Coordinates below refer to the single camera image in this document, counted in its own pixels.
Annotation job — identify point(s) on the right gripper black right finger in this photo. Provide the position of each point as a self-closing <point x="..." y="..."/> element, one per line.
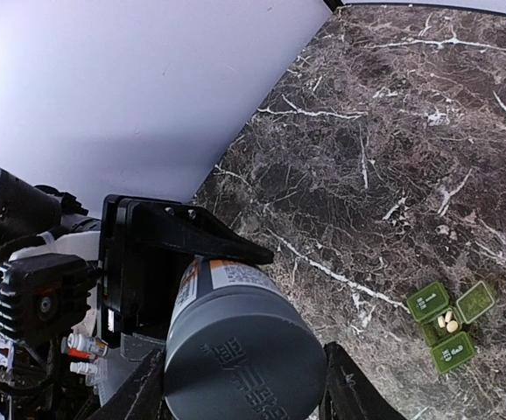
<point x="348" y="392"/>

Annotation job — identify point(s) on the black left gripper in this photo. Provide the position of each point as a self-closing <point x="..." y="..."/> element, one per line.
<point x="137" y="292"/>

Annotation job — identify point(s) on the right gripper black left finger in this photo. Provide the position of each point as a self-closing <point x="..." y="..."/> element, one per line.
<point x="141" y="397"/>

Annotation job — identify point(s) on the orange grey-capped pill bottle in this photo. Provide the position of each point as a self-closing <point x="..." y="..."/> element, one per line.
<point x="238" y="349"/>

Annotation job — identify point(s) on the green pill organizer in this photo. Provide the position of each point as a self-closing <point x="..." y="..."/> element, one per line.
<point x="449" y="350"/>

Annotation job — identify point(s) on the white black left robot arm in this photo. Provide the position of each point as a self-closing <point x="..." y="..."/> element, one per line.
<point x="38" y="220"/>

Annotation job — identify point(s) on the white pills in organizer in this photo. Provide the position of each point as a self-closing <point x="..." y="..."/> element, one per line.
<point x="448" y="322"/>

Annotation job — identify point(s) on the black left corner post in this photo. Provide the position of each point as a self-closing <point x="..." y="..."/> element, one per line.
<point x="333" y="5"/>

